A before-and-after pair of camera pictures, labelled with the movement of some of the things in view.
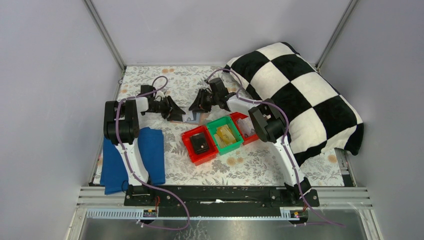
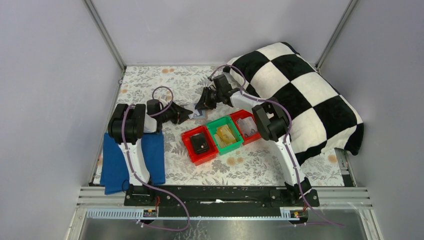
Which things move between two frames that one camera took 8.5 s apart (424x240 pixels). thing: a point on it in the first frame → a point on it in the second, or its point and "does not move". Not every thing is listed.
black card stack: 199,143 does not move
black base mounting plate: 222,196 does not move
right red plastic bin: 245,140 does not move
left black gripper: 166,107 → 176,112
